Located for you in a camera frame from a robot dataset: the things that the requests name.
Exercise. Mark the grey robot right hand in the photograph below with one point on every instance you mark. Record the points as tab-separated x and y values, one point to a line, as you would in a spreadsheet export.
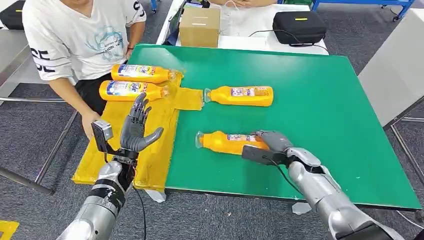
276	140

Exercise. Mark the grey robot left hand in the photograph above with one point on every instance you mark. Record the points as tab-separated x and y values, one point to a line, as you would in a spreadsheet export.
134	132

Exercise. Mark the orange drink bottle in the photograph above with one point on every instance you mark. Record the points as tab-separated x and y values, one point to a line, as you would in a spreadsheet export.
218	143
139	73
126	91
232	97

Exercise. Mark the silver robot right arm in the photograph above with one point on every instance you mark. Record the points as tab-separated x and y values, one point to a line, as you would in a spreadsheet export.
324	195

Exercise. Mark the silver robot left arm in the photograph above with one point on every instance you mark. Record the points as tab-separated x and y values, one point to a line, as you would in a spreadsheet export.
99	205

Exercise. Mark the yellow sheet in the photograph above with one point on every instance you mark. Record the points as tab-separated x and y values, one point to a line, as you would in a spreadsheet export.
155	159

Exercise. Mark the green table mat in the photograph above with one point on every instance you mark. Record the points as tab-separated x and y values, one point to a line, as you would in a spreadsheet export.
314	116

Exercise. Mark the white table foot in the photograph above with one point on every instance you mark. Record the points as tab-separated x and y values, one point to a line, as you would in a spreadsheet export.
156	196
301	208

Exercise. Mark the white table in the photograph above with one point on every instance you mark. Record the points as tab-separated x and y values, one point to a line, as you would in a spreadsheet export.
245	41

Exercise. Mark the person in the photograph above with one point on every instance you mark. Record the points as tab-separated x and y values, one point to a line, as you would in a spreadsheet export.
76	36
245	2

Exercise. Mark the black case with yellow tag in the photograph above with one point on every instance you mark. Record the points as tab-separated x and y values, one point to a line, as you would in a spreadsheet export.
299	28
13	16

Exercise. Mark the cardboard box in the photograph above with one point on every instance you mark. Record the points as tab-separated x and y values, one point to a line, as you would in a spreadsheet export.
199	28

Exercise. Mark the dark tablet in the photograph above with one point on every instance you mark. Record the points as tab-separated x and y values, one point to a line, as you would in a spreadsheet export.
177	16

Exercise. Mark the clear plastic bag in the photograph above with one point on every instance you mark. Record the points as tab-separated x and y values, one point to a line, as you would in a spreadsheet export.
236	20

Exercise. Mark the grey table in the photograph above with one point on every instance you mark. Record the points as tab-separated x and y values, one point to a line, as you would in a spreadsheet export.
394	66

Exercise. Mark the steel table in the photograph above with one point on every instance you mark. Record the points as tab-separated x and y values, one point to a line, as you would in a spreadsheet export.
13	53

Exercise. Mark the yellow floor marker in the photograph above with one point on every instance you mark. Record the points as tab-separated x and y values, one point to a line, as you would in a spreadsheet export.
7	229

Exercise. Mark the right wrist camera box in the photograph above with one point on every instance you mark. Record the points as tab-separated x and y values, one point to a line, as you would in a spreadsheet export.
258	155

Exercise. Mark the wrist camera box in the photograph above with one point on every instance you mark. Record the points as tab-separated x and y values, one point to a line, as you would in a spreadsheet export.
101	132
258	155

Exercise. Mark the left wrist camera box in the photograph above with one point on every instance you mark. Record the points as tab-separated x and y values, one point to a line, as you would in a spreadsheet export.
101	132

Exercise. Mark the blue cart frame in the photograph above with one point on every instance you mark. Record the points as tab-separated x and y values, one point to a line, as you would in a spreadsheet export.
364	2

